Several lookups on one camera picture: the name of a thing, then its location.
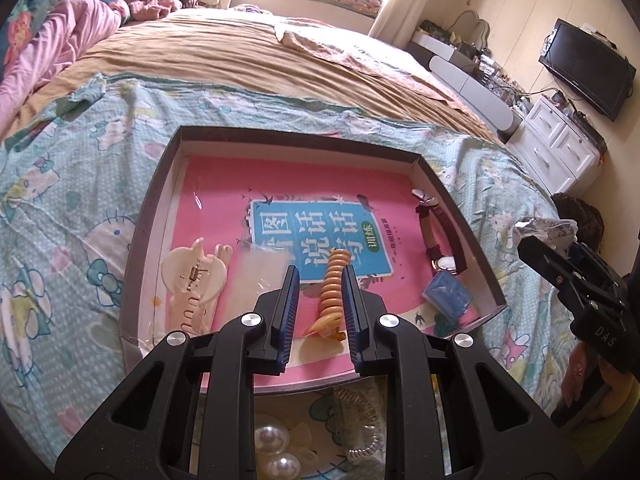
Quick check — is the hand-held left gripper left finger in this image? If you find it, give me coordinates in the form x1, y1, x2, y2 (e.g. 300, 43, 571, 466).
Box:
54, 265, 302, 480

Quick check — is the pearl hair clip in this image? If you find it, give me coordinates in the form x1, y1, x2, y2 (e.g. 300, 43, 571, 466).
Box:
252, 422, 318, 480

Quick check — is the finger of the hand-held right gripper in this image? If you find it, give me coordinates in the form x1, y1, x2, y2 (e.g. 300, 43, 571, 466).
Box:
517, 235, 581, 306

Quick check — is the person's right hand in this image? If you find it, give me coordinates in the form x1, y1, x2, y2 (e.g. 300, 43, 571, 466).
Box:
560, 342, 608, 411

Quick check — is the vanity mirror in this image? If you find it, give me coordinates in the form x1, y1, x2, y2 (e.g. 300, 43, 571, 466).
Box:
452, 10, 493, 51

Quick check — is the orange spiral hair tie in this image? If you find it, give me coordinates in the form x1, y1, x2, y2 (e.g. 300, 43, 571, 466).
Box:
302, 249, 357, 343

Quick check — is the cream hair claw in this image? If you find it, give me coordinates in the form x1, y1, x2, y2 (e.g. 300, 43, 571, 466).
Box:
161, 239, 233, 333

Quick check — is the clutter of cosmetics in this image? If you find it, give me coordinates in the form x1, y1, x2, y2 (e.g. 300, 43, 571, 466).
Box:
420, 20, 536, 106

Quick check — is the dark brown basket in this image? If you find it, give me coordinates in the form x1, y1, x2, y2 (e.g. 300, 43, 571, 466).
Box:
550, 192, 606, 248

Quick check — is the cartoon cat printed blanket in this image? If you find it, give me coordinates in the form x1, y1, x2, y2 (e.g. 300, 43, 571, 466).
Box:
0, 72, 576, 480

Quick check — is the white drawer dresser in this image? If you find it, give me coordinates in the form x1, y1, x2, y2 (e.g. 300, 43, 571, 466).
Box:
507, 96, 608, 196

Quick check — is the tan blanket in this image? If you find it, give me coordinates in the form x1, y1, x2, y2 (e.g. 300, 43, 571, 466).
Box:
57, 7, 501, 141

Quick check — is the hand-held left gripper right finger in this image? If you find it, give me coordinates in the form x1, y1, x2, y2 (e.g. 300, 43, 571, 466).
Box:
341, 263, 583, 480

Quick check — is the silver plastic packet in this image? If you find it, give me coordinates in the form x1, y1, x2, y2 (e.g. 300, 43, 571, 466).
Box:
514, 215, 580, 248

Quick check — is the clear plastic bag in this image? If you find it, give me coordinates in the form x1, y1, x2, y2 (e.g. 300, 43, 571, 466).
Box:
227, 247, 296, 306

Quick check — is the white grey vanity table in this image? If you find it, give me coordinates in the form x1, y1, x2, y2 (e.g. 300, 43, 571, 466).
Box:
407, 30, 526, 136

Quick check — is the person's green garment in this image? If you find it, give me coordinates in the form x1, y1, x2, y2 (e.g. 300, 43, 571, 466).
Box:
565, 360, 640, 480

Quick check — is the brown strap wristwatch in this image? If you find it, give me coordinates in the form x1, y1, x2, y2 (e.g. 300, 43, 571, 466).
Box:
411, 187, 458, 276

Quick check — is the dark floral pillow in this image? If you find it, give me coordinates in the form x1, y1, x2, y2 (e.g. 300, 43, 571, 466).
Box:
0, 0, 38, 56

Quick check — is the clear spiral hair tie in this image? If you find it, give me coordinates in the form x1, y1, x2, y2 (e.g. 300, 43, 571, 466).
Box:
334, 389, 383, 466

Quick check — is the black television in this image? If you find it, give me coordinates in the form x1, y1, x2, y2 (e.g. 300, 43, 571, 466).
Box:
538, 19, 637, 122

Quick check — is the small blue box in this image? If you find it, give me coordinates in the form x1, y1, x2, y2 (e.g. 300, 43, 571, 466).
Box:
422, 271, 473, 323

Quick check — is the dark shallow cardboard box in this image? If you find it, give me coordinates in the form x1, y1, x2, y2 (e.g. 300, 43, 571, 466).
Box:
120, 125, 508, 396

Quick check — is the pink quilt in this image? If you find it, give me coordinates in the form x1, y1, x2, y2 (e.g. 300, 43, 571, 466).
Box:
0, 0, 126, 136

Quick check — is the maroon strap wristwatch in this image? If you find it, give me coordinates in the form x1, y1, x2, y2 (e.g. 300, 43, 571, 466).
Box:
430, 200, 468, 277

